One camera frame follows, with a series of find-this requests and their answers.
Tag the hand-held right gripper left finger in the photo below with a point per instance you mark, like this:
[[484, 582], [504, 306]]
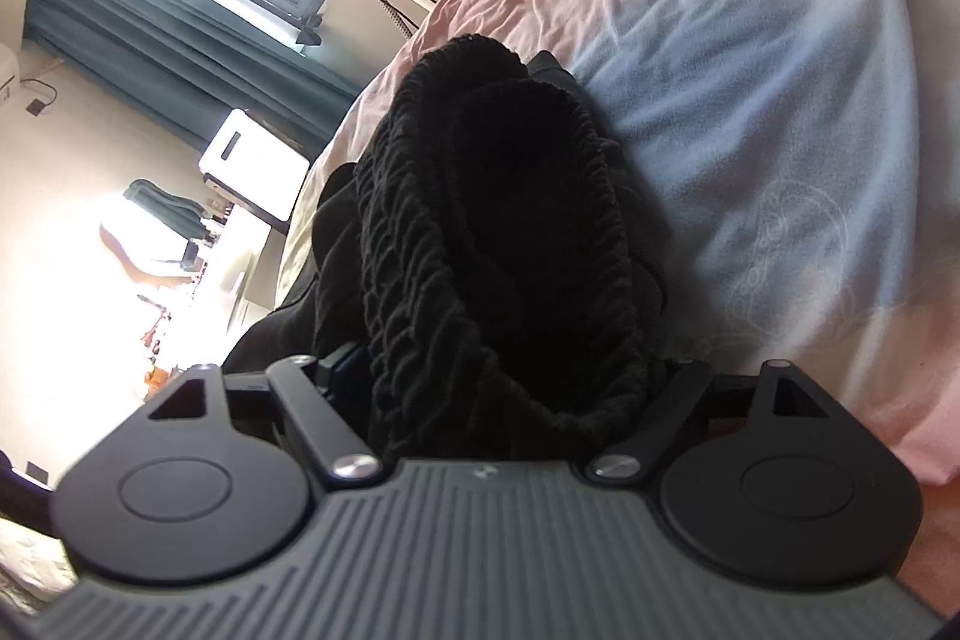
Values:
[[346, 371]]

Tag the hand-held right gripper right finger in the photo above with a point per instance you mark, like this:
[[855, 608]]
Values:
[[684, 386]]

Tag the black pants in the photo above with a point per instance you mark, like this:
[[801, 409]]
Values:
[[510, 220]]

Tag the white box appliance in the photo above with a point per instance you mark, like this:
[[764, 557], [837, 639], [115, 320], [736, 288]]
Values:
[[255, 160]]

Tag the teal chair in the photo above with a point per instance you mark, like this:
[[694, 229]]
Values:
[[165, 201]]

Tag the pastel bed sheet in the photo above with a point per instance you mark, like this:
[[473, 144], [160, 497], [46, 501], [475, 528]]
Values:
[[750, 85]]

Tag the teal curtain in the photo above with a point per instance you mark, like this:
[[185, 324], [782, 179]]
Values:
[[165, 40]]

